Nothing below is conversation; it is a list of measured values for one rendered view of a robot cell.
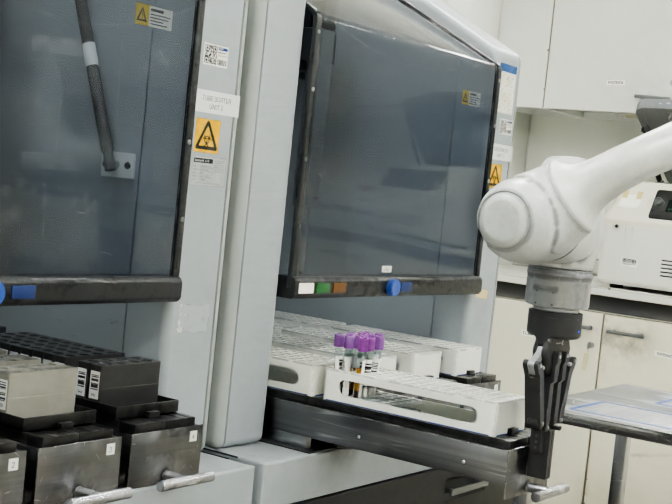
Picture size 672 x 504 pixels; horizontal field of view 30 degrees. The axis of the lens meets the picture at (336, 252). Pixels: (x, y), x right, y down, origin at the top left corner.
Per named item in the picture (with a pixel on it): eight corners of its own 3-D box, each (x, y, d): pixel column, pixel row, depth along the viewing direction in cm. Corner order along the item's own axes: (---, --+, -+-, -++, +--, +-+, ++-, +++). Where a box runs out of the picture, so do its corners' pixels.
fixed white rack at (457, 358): (323, 357, 248) (326, 326, 247) (351, 354, 256) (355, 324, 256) (454, 383, 231) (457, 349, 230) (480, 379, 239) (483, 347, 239)
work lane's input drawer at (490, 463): (140, 409, 211) (145, 356, 210) (195, 402, 222) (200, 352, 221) (532, 509, 169) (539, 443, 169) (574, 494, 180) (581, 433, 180)
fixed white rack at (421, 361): (276, 361, 235) (279, 328, 235) (307, 358, 243) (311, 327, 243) (410, 389, 218) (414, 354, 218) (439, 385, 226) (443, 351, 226)
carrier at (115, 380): (147, 401, 172) (151, 358, 172) (158, 404, 171) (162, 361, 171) (85, 409, 163) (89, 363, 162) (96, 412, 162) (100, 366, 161)
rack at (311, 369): (167, 372, 210) (171, 335, 209) (207, 368, 218) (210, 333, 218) (310, 405, 193) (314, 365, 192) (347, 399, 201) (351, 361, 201)
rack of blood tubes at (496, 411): (320, 407, 192) (324, 367, 191) (356, 401, 200) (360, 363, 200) (492, 446, 175) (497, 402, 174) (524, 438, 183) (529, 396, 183)
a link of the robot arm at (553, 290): (516, 264, 174) (511, 307, 174) (577, 272, 168) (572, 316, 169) (544, 264, 181) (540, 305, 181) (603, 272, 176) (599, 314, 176)
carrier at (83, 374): (136, 398, 174) (140, 356, 173) (146, 401, 172) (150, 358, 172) (72, 405, 164) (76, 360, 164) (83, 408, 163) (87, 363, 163)
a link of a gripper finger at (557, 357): (563, 352, 174) (558, 352, 173) (553, 432, 174) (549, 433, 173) (537, 348, 176) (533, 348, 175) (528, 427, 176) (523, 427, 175)
